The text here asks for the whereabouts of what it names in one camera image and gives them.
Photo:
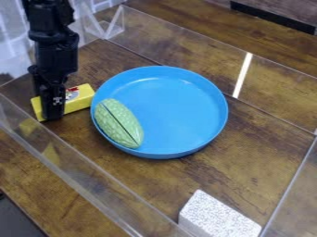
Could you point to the green bitter gourd toy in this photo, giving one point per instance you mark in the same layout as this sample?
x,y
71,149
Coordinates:
x,y
118,123

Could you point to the clear acrylic front wall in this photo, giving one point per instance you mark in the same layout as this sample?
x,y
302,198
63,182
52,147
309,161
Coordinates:
x,y
129,211

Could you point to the yellow block with label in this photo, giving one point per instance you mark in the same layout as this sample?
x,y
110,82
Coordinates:
x,y
78,99

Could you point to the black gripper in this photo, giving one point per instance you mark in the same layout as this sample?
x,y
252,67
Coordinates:
x,y
50,18

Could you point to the white speckled foam block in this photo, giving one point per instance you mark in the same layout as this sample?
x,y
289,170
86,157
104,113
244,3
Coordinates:
x,y
207,218

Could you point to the blue round tray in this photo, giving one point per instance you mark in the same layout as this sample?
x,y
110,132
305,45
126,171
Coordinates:
x,y
179,107

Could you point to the clear acrylic corner bracket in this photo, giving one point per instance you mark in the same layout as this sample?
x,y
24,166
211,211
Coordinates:
x,y
98,29

